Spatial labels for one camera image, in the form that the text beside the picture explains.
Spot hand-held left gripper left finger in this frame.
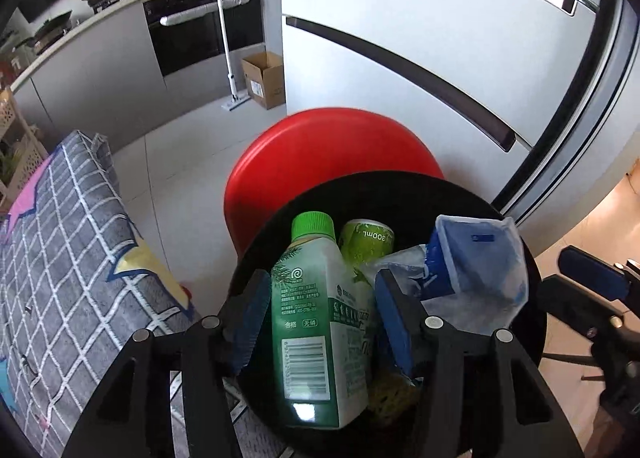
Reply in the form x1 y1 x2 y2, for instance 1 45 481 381
62 268 273 458

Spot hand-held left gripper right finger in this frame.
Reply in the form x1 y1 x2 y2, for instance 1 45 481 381
375 269 586 458

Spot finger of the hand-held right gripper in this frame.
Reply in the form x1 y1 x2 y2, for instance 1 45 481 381
557 246 640 303
537 274 610 339

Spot green white plastic bottle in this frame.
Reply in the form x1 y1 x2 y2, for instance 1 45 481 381
270 211 378 430

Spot yellow foam fruit net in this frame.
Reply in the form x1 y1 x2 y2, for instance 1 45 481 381
367 368 421 424

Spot black round bin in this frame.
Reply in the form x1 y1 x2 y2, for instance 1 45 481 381
227 170 546 458

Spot green drink can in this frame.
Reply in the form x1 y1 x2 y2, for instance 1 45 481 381
339 219 396 283

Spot blue white plastic pouch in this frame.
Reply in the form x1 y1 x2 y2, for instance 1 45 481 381
420 214 530 339

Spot red plastic stool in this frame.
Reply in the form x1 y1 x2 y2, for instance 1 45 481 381
223 108 446 259

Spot grey checked star tablecloth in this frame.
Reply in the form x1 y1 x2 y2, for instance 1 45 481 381
0 130 301 458

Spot brown cardboard box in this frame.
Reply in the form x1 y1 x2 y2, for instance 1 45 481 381
241 52 287 110

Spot black built-in oven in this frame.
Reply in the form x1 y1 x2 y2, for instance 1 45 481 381
142 0 266 78

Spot beige plastic storage cart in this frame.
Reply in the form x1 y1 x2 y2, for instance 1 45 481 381
0 88 48 211

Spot white refrigerator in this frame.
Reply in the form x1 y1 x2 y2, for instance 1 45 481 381
280 0 621 219

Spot grey kitchen counter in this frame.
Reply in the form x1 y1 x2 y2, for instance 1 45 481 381
10 0 283 149

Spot white stick mop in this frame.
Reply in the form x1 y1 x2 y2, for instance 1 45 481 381
214 0 251 112

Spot grey sliding door frame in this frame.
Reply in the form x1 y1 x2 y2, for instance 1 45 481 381
492 0 640 259

